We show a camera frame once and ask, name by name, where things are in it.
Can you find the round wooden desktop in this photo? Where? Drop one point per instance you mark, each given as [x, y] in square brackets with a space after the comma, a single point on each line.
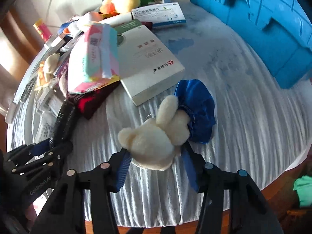
[256, 196]

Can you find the black long case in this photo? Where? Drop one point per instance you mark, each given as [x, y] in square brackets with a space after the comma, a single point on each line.
[63, 121]

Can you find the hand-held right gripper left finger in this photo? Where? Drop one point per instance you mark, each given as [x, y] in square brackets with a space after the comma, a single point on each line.
[123, 173]

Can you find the yellow red tube canister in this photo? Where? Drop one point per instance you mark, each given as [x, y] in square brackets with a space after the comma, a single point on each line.
[42, 30]

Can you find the green cloth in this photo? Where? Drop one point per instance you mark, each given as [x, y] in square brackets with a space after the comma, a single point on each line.
[303, 191]

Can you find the white goose plush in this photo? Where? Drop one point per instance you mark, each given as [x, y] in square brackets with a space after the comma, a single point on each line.
[89, 20]

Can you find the long beige box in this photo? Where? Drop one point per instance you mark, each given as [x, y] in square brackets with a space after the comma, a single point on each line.
[151, 63]

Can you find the white blue medicine box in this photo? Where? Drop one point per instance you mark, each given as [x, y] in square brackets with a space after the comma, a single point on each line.
[158, 15]

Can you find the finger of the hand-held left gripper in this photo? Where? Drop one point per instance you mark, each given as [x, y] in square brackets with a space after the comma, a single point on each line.
[40, 147]
[58, 154]

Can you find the blue plastic crate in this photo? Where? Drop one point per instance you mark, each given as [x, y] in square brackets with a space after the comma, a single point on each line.
[256, 24]

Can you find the yellow duck plush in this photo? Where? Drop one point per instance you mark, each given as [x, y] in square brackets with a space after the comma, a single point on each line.
[124, 2]

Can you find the yellow packet cream plush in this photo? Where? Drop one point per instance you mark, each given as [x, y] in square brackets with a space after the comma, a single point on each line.
[50, 65]

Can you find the white printed packet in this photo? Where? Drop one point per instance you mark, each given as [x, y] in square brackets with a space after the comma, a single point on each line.
[45, 130]

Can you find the blue feather tuft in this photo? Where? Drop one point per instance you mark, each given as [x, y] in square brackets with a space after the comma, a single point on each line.
[65, 27]

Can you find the white bear plush blue dress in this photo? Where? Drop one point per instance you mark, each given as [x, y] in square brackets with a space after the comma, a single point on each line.
[151, 139]

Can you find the dark red knitted cloth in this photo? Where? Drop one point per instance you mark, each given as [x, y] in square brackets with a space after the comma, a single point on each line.
[95, 100]

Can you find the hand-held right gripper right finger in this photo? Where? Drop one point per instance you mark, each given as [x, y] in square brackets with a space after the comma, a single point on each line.
[189, 173]

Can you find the pink tissue packet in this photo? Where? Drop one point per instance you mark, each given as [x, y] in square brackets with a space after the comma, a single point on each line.
[90, 61]

